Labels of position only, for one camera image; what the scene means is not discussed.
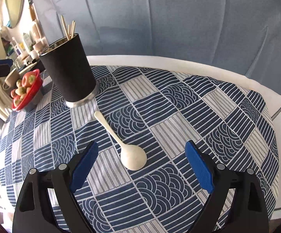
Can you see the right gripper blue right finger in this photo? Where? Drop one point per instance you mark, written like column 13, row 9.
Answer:
column 200, row 168

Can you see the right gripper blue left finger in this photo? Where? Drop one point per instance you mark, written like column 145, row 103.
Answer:
column 81, row 164

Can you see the cream white spoon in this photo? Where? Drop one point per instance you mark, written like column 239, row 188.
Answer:
column 132, row 157

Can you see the wooden chopstick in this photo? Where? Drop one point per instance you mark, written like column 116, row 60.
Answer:
column 68, row 31
column 73, row 29
column 64, row 26

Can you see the beige ceramic mug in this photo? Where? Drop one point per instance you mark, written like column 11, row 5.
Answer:
column 11, row 79

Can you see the red apple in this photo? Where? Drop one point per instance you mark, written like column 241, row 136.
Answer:
column 28, row 79

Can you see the white lotion bottle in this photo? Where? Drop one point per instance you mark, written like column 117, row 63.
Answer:
column 28, row 44

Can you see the red plastic fruit basket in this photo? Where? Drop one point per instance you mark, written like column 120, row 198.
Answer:
column 26, row 99

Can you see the black cylindrical utensil holder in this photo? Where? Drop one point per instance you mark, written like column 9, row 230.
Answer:
column 66, row 63

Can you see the blue patterned tablecloth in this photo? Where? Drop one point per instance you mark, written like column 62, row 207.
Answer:
column 146, row 150

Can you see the grey blue backdrop cloth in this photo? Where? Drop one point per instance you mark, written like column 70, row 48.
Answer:
column 242, row 36

